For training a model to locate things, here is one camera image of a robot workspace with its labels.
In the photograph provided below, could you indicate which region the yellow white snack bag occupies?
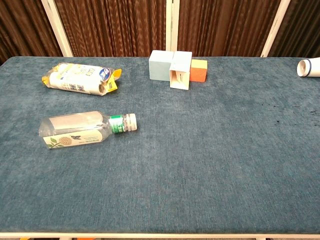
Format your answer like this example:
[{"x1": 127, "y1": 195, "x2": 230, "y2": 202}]
[{"x1": 41, "y1": 62, "x2": 123, "y2": 97}]

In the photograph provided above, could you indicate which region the white upright frame post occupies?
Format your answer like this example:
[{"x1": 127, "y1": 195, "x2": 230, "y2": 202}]
[{"x1": 165, "y1": 0, "x2": 180, "y2": 55}]

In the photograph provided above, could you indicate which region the clear plastic water bottle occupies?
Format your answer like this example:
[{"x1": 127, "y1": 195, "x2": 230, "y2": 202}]
[{"x1": 38, "y1": 110, "x2": 129, "y2": 150}]

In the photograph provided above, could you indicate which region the orange cube block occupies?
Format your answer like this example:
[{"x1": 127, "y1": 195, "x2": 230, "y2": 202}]
[{"x1": 189, "y1": 59, "x2": 209, "y2": 83}]

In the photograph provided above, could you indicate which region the brown curtain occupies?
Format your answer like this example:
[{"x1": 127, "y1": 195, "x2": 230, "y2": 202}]
[{"x1": 0, "y1": 0, "x2": 320, "y2": 64}]

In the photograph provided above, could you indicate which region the light blue cube block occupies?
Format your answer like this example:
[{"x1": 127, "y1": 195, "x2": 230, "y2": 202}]
[{"x1": 148, "y1": 49, "x2": 175, "y2": 82}]

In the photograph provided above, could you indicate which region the white bottle cap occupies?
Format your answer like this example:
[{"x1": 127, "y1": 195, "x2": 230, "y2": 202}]
[{"x1": 124, "y1": 113, "x2": 138, "y2": 132}]

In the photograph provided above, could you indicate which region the open white paper box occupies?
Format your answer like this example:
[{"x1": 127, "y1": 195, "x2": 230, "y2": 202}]
[{"x1": 169, "y1": 51, "x2": 193, "y2": 90}]

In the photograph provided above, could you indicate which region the blue table cloth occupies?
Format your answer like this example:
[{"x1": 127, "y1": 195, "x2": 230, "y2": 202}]
[{"x1": 0, "y1": 56, "x2": 320, "y2": 235}]

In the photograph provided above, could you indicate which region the white slanted frame post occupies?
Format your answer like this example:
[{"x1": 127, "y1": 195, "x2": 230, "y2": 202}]
[
  {"x1": 40, "y1": 0, "x2": 74, "y2": 58},
  {"x1": 260, "y1": 0, "x2": 291, "y2": 58}
]

